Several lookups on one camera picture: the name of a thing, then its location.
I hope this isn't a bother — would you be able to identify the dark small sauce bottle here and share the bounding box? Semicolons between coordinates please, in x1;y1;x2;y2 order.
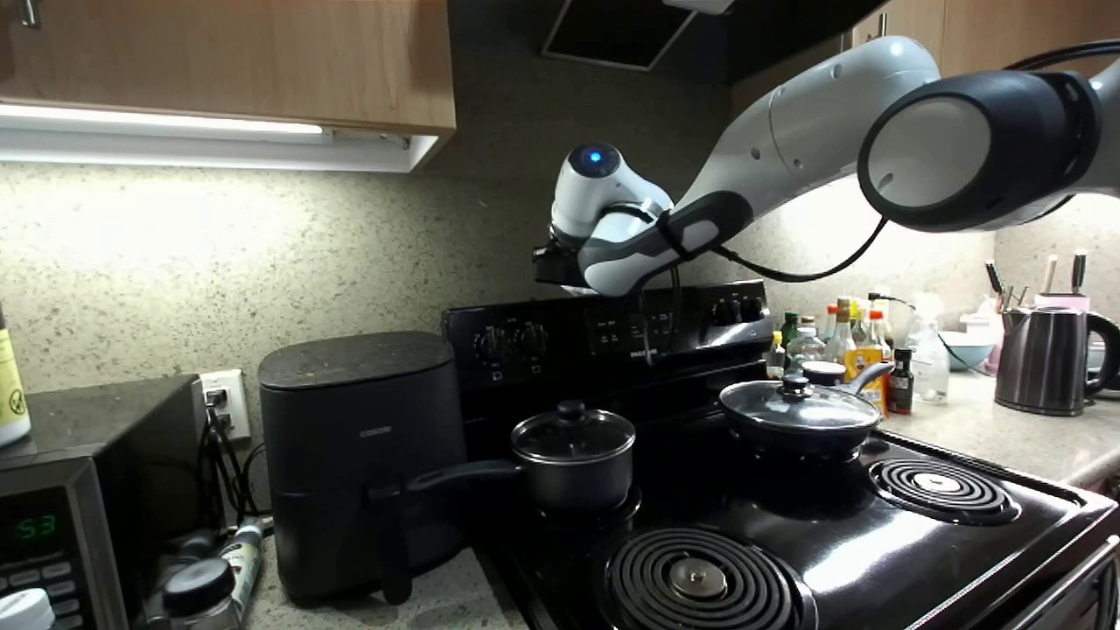
886;345;913;417

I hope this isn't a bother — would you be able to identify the small black saucepan with lid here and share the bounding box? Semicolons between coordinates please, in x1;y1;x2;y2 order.
407;398;636;513

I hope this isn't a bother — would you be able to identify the black frying pan glass lid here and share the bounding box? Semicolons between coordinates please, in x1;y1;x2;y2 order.
718;364;886;457

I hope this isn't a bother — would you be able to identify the wooden cabinet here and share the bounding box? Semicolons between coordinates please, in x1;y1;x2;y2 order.
848;0;1120;73
0;0;456;136

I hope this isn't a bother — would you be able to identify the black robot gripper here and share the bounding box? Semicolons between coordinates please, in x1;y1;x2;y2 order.
533;233;589;290

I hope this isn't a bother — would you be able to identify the black electric stove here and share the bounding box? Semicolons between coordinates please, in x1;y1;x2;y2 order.
437;281;1120;630

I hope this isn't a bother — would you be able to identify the clear spray bottle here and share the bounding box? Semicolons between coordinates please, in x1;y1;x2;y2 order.
910;295;949;402

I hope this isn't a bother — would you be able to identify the wooden upper cabinet right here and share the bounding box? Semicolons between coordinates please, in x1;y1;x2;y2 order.
848;0;1120;73

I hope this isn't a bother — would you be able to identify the green label can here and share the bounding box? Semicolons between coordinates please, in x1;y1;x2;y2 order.
0;310;33;449

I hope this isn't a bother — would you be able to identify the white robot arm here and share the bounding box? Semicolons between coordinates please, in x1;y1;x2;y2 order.
533;36;1120;298

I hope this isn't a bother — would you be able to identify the black lid plastic bottle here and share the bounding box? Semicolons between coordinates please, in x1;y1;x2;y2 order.
160;561;239;630

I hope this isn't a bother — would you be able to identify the black air fryer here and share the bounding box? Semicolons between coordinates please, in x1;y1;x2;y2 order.
260;331;467;608

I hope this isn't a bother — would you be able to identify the white wall outlet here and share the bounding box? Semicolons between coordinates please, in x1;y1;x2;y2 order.
199;367;253;442

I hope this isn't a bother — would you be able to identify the white cap bottle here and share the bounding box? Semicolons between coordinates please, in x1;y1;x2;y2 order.
0;589;55;630

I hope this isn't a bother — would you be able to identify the black utensil holder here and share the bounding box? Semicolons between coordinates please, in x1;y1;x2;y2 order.
995;295;1120;417

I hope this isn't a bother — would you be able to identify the silver black microwave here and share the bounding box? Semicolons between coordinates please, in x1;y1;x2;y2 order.
0;379;207;630

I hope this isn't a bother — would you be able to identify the black stove control panel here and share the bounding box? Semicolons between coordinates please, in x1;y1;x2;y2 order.
440;281;773;421

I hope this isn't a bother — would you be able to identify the yellow oil bottle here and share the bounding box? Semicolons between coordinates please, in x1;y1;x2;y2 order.
844;307;888;409

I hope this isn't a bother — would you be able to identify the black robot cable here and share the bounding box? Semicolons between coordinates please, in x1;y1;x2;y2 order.
606;39;1120;364

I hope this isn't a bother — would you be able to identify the black range hood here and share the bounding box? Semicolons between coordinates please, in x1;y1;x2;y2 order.
540;0;740;76

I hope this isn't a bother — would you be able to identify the wooden upper cabinet left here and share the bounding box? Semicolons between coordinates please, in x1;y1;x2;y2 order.
0;0;456;136

